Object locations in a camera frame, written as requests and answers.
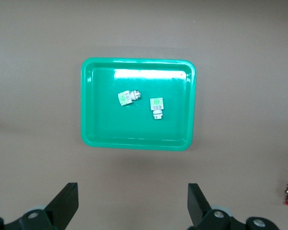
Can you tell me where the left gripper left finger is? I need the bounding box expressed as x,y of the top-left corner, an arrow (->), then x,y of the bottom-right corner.
0,182 -> 79,230

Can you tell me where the green plastic tray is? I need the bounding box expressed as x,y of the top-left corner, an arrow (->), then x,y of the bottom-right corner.
81,57 -> 196,151

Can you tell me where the green button white body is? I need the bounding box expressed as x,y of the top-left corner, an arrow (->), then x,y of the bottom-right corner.
150,97 -> 164,120
117,90 -> 142,107

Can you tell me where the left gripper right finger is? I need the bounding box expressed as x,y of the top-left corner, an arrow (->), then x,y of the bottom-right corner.
187,183 -> 279,230

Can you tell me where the brown table mat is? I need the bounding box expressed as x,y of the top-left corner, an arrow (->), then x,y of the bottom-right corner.
0,0 -> 288,230

